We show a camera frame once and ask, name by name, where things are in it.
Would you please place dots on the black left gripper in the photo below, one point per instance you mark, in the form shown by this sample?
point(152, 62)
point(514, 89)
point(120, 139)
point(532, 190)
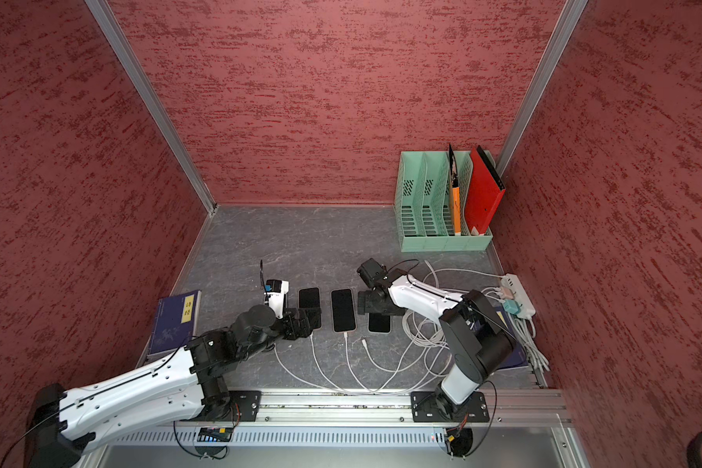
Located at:
point(293, 332)

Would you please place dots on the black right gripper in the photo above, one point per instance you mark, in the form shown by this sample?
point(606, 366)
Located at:
point(365, 305)

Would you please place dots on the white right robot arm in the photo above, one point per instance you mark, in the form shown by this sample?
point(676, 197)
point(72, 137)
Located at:
point(478, 339)

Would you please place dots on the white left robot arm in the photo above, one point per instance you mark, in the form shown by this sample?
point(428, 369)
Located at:
point(188, 384)

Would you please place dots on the leftmost phone white case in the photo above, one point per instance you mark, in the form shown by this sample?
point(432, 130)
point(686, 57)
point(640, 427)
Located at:
point(309, 301)

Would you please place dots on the green file organizer rack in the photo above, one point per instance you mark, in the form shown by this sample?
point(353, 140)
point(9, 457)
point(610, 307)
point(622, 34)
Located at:
point(425, 221)

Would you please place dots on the blue book on left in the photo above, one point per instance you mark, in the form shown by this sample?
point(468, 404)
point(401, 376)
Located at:
point(174, 324)

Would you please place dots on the white power strip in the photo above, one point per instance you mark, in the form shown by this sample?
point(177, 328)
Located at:
point(520, 295)

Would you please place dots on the orange folder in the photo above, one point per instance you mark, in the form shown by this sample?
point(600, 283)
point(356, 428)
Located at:
point(454, 192)

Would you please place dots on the red folder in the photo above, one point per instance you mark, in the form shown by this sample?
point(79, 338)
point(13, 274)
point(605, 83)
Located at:
point(485, 192)

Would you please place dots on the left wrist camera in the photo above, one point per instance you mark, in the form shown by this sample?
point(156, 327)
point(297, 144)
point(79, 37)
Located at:
point(274, 293)

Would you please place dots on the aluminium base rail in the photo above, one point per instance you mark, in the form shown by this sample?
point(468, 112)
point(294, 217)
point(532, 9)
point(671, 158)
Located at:
point(304, 418)

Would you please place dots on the aluminium left corner post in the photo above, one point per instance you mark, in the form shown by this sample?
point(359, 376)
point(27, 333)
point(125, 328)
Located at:
point(113, 33)

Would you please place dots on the aluminium corner post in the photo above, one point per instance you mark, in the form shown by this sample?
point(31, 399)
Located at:
point(564, 28)
point(113, 33)

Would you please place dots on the aluminium right corner post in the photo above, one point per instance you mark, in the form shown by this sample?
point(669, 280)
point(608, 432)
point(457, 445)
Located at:
point(564, 28)

